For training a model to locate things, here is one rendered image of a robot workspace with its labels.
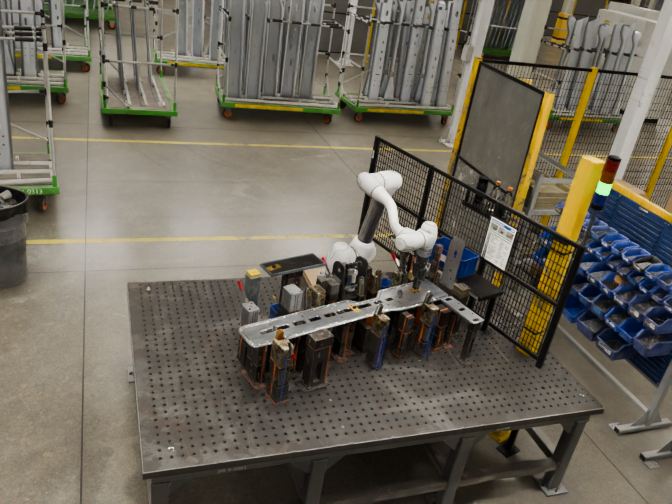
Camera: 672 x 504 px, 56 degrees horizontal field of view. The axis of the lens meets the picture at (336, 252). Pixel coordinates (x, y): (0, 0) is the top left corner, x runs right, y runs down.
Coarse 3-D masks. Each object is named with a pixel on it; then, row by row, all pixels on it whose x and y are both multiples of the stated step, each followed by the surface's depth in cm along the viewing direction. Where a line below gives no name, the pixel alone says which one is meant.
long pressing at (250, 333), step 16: (400, 288) 393; (432, 288) 399; (336, 304) 366; (384, 304) 374; (400, 304) 376; (416, 304) 380; (272, 320) 343; (288, 320) 345; (304, 320) 347; (320, 320) 349; (336, 320) 352; (352, 320) 355; (256, 336) 328; (272, 336) 330; (288, 336) 332
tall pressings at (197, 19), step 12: (180, 0) 1150; (192, 0) 1171; (204, 0) 1155; (216, 0) 1147; (180, 12) 1159; (192, 12) 1158; (216, 12) 1156; (192, 24) 1166; (216, 24) 1185; (180, 36) 1175; (192, 36) 1175; (216, 36) 1172; (180, 48) 1184; (192, 48) 1184; (216, 48) 1181; (216, 60) 1190
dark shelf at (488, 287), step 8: (392, 240) 452; (440, 272) 417; (456, 280) 407; (464, 280) 408; (472, 280) 410; (480, 280) 411; (472, 288) 400; (480, 288) 402; (488, 288) 403; (496, 288) 405; (472, 296) 396; (480, 296) 393; (488, 296) 395; (496, 296) 401
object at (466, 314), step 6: (444, 300) 388; (450, 300) 389; (456, 300) 390; (450, 306) 383; (456, 306) 384; (462, 306) 385; (456, 312) 379; (462, 312) 379; (468, 312) 380; (468, 318) 374; (474, 318) 375; (480, 318) 376
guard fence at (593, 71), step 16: (512, 64) 616; (528, 64) 622; (544, 64) 629; (592, 80) 653; (608, 96) 673; (576, 112) 672; (608, 112) 684; (560, 128) 674; (576, 128) 676; (656, 144) 728; (544, 160) 688; (560, 160) 697; (560, 176) 702; (656, 176) 748; (544, 224) 729
